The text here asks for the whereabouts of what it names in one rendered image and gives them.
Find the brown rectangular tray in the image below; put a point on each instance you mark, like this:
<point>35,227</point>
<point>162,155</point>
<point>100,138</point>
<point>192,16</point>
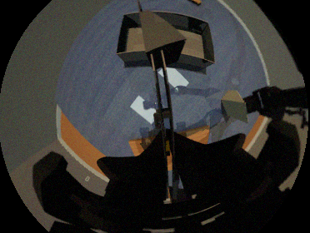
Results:
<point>198,48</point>

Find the wooden board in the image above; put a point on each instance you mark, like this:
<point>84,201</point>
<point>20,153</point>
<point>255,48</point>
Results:
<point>199,135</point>

